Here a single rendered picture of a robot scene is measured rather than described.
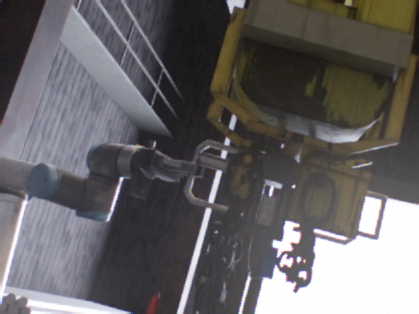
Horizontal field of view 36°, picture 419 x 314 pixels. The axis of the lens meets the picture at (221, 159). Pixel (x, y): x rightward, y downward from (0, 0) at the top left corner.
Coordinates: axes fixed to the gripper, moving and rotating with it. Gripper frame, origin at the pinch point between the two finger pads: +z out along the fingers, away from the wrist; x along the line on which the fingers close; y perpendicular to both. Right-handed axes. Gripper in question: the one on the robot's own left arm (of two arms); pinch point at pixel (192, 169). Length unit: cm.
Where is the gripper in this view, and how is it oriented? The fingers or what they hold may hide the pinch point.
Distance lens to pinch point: 164.2
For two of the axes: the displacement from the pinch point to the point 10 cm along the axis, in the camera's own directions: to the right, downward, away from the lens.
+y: 2.6, -9.4, 2.3
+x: 5.1, 3.3, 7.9
